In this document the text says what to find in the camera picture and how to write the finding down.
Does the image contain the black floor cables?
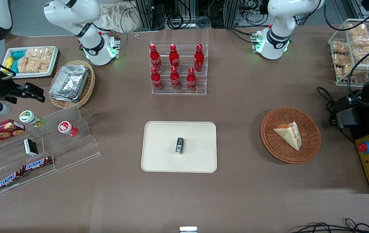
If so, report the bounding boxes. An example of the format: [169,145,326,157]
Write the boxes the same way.
[289,218,369,233]

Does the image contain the black looped cable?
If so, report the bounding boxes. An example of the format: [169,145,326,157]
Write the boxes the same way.
[316,87,337,114]

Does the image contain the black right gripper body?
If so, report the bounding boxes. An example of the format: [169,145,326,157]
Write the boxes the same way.
[0,75,26,105]

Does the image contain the rice cracker bag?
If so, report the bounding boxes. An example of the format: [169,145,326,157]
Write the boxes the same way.
[18,47,54,73]

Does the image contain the round brown wicker basket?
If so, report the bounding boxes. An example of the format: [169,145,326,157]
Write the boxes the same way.
[260,107,321,164]

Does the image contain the oval wicker basket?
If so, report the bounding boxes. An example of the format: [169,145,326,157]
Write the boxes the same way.
[49,60,96,109]

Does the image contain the red cola bottle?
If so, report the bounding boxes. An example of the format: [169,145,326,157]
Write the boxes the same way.
[169,44,180,70]
[194,44,205,72]
[149,44,162,72]
[186,68,198,92]
[170,66,181,90]
[150,67,163,91]

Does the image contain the black base cables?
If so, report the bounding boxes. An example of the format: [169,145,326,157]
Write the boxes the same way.
[226,27,259,44]

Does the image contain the aluminium foil container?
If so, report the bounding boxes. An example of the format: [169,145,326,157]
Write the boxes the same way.
[49,64,89,102]

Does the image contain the clear acrylic bottle rack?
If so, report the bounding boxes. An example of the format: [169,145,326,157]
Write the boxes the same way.
[150,41,209,95]

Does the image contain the beige crumpled cloth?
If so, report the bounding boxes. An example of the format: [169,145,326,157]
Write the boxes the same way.
[99,3,139,33]

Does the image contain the clear acrylic stepped shelf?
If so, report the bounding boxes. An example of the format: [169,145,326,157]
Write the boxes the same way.
[0,105,102,195]

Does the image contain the black equipment base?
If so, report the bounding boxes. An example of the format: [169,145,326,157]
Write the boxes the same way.
[346,105,369,194]

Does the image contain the white rectangular snack tray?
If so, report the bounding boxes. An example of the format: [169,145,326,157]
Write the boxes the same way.
[2,46,59,79]

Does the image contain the green lid cup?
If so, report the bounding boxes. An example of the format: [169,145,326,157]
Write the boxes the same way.
[19,110,44,127]

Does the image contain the Snickers chocolate bar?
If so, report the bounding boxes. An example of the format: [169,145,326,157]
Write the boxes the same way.
[22,156,53,172]
[0,170,24,192]

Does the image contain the cream plastic tray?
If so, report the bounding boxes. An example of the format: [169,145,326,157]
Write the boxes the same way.
[141,121,218,173]

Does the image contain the aluminium frame post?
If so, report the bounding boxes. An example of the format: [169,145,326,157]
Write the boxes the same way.
[223,0,240,28]
[135,0,166,31]

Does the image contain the small black white box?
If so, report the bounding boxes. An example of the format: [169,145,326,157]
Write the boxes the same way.
[23,139,38,156]

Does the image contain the red cookie box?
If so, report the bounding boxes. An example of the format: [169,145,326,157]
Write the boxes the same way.
[0,119,26,150]

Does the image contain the triangle sandwich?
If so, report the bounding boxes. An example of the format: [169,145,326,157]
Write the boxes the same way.
[274,121,301,151]

